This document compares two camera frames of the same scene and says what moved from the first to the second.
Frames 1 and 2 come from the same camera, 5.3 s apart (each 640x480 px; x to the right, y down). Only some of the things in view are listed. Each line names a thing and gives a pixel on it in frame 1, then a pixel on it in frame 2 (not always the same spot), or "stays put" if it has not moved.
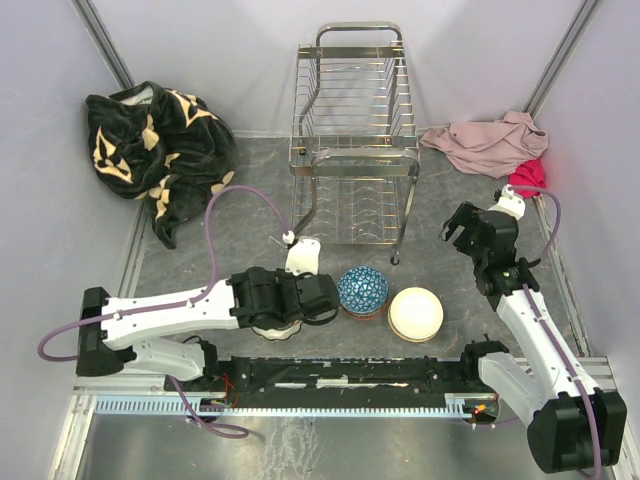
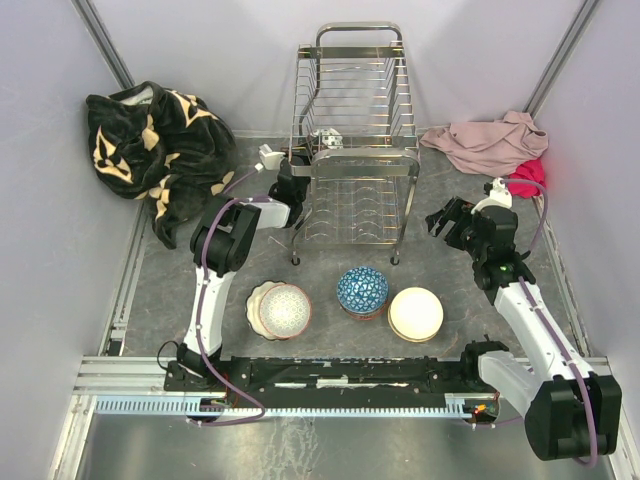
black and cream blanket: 162,146 stays put
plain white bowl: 415,314 stays put
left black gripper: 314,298 -> 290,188
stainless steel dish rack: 354,151 stays put
